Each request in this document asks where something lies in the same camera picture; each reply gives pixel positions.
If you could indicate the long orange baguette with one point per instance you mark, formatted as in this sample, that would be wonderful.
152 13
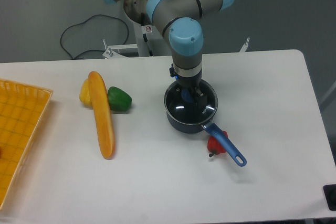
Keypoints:
102 113

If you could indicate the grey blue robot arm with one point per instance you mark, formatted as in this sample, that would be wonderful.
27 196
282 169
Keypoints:
177 22

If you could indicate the black object at table edge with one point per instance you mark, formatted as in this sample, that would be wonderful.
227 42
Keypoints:
330 192

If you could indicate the yellow bell pepper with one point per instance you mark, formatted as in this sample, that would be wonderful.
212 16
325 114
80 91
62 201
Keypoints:
84 95

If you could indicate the glass lid with blue knob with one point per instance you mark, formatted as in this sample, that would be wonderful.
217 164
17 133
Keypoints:
179 110

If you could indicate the red bell pepper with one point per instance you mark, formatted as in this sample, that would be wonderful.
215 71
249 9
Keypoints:
214 147

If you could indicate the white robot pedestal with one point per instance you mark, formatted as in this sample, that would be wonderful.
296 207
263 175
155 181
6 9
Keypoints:
148 39

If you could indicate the dark blue saucepan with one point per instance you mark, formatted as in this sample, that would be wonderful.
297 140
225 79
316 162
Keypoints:
213 130

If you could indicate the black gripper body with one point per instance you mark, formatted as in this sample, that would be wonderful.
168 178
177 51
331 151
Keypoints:
186 76

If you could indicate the green bell pepper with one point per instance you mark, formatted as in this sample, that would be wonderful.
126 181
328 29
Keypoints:
119 100

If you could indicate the white pedestal base frame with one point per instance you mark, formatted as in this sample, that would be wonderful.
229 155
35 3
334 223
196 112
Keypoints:
120 51

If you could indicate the yellow woven basket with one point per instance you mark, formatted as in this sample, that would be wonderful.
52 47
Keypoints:
22 108

